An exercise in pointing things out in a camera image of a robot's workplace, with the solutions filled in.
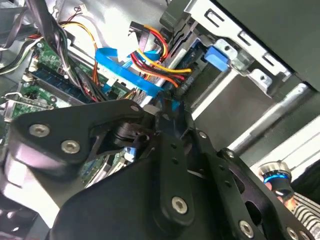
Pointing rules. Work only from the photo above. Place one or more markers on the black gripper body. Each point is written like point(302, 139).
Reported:
point(112, 212)

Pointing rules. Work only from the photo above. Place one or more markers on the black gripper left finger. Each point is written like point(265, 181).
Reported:
point(62, 125)

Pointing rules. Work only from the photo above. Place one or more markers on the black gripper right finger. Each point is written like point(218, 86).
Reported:
point(220, 180)

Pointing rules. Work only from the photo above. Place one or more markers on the person hand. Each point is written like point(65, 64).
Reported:
point(269, 187)

